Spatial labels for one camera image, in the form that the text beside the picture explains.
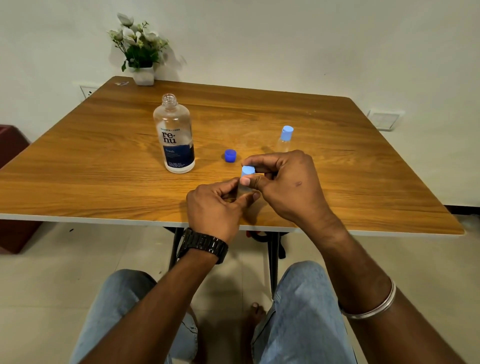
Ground person's right forearm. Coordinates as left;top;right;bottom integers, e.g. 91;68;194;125
311;217;466;364

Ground person's left hand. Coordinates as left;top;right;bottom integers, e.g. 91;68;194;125
185;176;262;246

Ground maroon cabinet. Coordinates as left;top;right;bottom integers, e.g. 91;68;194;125
0;124;43;255

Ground clear plain small bottle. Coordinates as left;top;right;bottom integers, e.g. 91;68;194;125
235;178;253;202

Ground person's left forearm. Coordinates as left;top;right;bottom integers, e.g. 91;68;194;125
78;249;218;364

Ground person's right foot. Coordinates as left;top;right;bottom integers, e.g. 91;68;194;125
247;302;267;327

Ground person's right leg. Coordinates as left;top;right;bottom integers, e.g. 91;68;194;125
250;260;358;364

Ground person's right hand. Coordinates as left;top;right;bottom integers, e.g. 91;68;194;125
239;149;348;242

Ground person's left leg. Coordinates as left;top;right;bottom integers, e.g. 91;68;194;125
69;268;199;364

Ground person's leg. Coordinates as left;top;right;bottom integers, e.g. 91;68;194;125
250;260;358;364
69;268;199;364

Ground black wristwatch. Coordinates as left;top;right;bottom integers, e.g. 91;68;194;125
176;227;230;265

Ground white flowers in white pot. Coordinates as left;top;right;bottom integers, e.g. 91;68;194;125
107;12;170;87

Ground black metal table frame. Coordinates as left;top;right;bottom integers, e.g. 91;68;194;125
163;226;290;301

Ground white wall switch plate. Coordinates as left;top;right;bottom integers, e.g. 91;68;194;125
366;109;406;132

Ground clear large bottle blue label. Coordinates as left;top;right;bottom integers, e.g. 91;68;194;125
152;93;196;175

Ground silver bangle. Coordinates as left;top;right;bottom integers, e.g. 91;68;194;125
338;277;397;320

